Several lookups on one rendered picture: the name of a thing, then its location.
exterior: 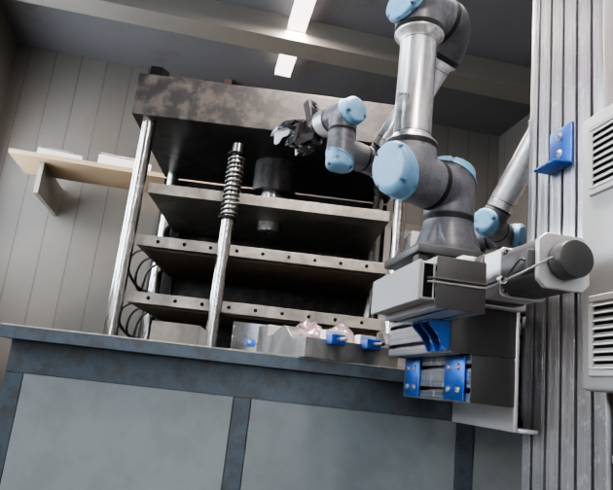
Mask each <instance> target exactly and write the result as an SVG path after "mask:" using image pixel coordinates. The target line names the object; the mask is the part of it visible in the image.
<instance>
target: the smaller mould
mask: <svg viewBox="0 0 613 490"><path fill-rule="evenodd" d="M206 334H207V331H206V330H205V329H204V328H202V327H201V326H197V325H188V324H180V323H171V322H163V321H155V320H153V321H152V326H151V331H150V337H149V339H152V340H159V341H168V342H177V343H186V344H194V345H202V346H205V340H206Z"/></svg>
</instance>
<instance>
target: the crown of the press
mask: <svg viewBox="0 0 613 490"><path fill-rule="evenodd" d="M308 99H310V100H313V101H315V102H316V103H317V104H318V105H319V108H320V110H322V109H324V108H327V107H329V106H331V105H333V104H335V103H337V102H339V101H340V100H341V99H344V98H337V97H329V96H321V95H313V94H305V93H297V92H290V91H282V90H275V89H267V88H259V87H245V86H237V85H229V84H221V83H213V82H206V81H198V80H190V79H183V78H175V77H169V72H168V71H166V70H165V69H164V68H162V67H159V66H151V67H150V68H149V70H148V73H147V74H144V73H139V76H138V81H137V86H136V92H135V96H134V101H133V106H132V111H131V113H132V114H133V116H134V118H135V120H136V122H137V124H138V126H139V128H140V130H141V126H142V122H143V119H144V118H149V119H153V120H155V121H156V122H157V123H156V129H155V134H154V140H153V145H152V153H153V155H154V157H155V159H156V161H157V162H158V164H159V166H160V168H161V170H162V173H163V175H164V177H167V176H168V171H176V172H178V173H179V179H184V180H193V181H201V182H208V183H216V184H225V181H226V176H227V174H226V172H227V171H228V170H227V167H228V162H229V161H228V158H229V156H228V152H229V151H231V150H232V149H233V143H241V144H243V145H245V148H244V152H245V153H246V154H247V159H246V160H245V161H244V163H245V164H244V165H243V167H244V169H243V170H241V171H242V172H243V174H242V175H241V176H242V177H243V178H242V179H240V180H241V181H242V183H241V184H240V185H241V186H242V187H248V188H252V193H254V194H255V195H261V196H269V197H277V198H285V199H293V198H294V197H295V194H296V193H304V194H312V195H320V196H328V197H336V198H344V199H352V200H360V201H369V202H373V197H374V196H382V197H383V203H384V204H387V203H388V201H389V200H390V198H391V197H390V196H389V195H387V194H385V193H383V192H381V191H380V190H379V189H378V187H377V186H376V184H375V182H374V178H372V177H371V176H368V175H366V174H363V173H361V172H358V171H355V170H351V171H350V172H348V173H344V174H340V173H334V172H331V171H329V170H328V169H327V168H326V165H325V160H326V156H325V152H326V148H327V139H328V137H325V138H323V142H322V144H321V145H317V144H316V145H315V149H314V152H313V153H311V154H308V155H306V156H303V154H297V155H296V156H295V148H293V147H289V145H288V146H286V147H285V143H286V139H288V138H290V135H291V132H292V129H291V132H290V134H289V135H288V136H286V137H283V138H282V139H281V141H280V142H279V144H277V145H275V144H274V136H273V137H271V133H272V132H273V130H274V129H275V128H276V127H277V126H278V125H279V124H281V123H282V122H284V121H288V120H293V119H294V120H296V119H304V120H305V119H306V114H305V108H304V103H305V102H306V101H307V100H308ZM363 103H364V104H365V106H366V110H367V116H366V119H365V120H364V121H363V122H361V123H360V124H358V125H357V131H356V141H358V142H361V143H363V144H365V145H368V146H371V145H372V143H373V142H374V140H375V138H376V137H377V135H378V133H379V131H380V129H381V128H382V126H383V124H384V123H385V121H386V119H387V118H388V116H389V115H390V113H391V111H392V110H393V108H394V106H395V105H390V104H382V103H375V102H367V101H363ZM225 185H226V184H225ZM257 232H258V233H261V234H263V235H270V236H277V235H280V232H281V224H280V223H277V222H272V221H259V222H258V224H257Z"/></svg>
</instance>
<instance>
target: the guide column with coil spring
mask: <svg viewBox="0 0 613 490"><path fill-rule="evenodd" d="M244 148H245V145H243V144H241V143H233V149H232V151H240V152H243V153H244ZM233 229H234V220H232V219H227V218H224V219H222V222H221V228H220V235H219V241H218V248H217V255H216V262H215V267H214V274H213V281H212V288H211V294H210V301H209V307H208V314H207V320H206V327H205V330H206V331H207V334H206V340H205V346H211V347H216V345H217V338H218V331H219V325H220V318H221V311H222V304H223V297H224V291H225V284H226V277H227V270H228V263H229V256H230V250H231V243H232V236H233Z"/></svg>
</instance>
